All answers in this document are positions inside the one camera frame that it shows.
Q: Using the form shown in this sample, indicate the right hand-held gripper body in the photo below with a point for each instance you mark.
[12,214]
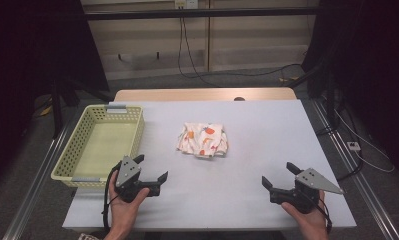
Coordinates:
[312,180]

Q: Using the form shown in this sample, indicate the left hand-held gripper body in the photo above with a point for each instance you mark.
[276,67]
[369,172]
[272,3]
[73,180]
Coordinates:
[128,170]

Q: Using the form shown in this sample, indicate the pale yellow perforated plastic basket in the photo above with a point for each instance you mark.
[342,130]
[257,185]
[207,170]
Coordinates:
[103,146]

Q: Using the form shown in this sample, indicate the white orange patterned cloth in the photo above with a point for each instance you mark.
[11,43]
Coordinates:
[203,138]

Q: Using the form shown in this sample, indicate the person's left hand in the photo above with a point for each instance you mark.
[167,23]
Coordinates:
[122,213]

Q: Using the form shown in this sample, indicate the person's right hand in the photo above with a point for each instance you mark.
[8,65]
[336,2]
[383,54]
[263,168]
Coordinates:
[312,223]

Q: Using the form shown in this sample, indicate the white power adapter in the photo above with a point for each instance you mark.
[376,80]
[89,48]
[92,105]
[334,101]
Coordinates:
[353,145]

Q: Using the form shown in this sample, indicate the light wooden table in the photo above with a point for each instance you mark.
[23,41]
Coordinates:
[187,94]

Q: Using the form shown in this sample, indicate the black metal stand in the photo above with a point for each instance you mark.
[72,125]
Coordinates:
[332,93]
[57,106]

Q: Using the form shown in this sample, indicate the dark round table grommet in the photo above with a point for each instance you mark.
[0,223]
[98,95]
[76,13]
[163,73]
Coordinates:
[239,98]

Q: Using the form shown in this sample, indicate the yellow floor tape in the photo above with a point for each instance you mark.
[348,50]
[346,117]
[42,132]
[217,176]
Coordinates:
[45,111]
[288,79]

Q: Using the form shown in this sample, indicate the dark curtain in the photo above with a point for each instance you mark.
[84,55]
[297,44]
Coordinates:
[27,83]
[377,83]

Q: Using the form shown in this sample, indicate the black horizontal metal bar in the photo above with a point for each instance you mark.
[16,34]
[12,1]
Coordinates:
[200,13]

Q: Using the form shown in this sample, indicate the silver metal floor rail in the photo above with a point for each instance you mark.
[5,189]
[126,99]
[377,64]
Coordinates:
[353,166]
[37,180]

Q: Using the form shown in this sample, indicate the small black wall hook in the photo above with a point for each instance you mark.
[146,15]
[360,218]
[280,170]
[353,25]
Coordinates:
[158,55]
[119,57]

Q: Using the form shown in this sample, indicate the white wall socket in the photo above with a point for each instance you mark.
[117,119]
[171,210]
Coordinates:
[186,3]

